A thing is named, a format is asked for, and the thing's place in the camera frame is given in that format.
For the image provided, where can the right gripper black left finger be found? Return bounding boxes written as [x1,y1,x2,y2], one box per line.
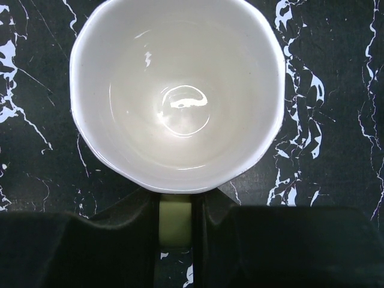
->
[1,188,159,287]

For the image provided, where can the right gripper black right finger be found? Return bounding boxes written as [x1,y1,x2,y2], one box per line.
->
[191,189,383,287]

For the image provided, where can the green ceramic cup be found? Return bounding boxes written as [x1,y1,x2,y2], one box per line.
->
[69,1,286,247]

